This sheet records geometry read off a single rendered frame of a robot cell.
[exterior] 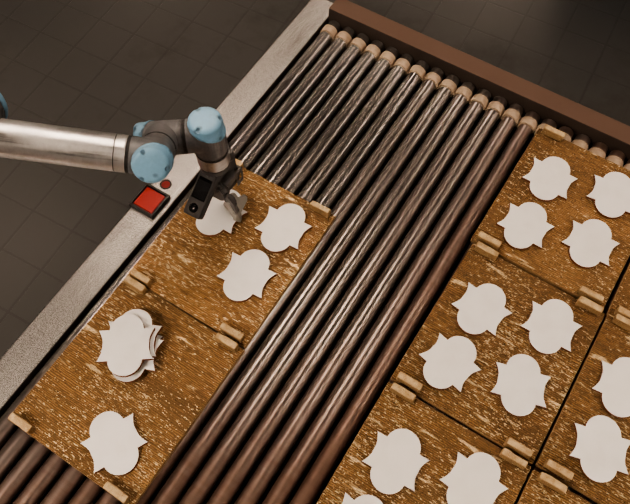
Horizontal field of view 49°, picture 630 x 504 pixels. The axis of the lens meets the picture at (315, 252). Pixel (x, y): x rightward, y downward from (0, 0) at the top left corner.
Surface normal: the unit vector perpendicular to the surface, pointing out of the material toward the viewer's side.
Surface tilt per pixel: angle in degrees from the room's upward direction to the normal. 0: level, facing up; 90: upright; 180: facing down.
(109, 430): 0
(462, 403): 0
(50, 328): 0
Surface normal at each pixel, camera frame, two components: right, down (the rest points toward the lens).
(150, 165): 0.07, 0.46
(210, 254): 0.00, -0.45
